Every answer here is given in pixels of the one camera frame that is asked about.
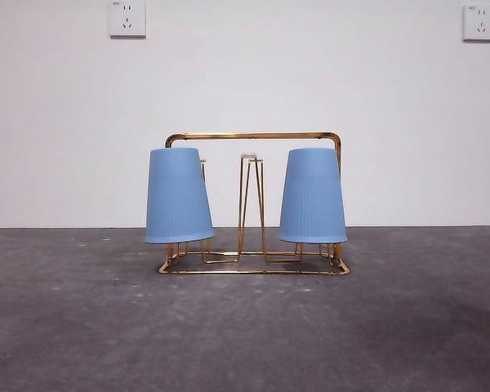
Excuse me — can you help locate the blue ribbed cup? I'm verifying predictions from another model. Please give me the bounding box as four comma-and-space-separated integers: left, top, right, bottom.
277, 147, 348, 243
145, 147, 216, 245

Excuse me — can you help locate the gold wire cup rack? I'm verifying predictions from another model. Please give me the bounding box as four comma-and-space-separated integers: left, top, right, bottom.
158, 131, 350, 275

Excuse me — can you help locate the white wall socket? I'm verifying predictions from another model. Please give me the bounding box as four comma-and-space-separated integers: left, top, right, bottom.
109, 0, 147, 39
462, 3, 490, 42

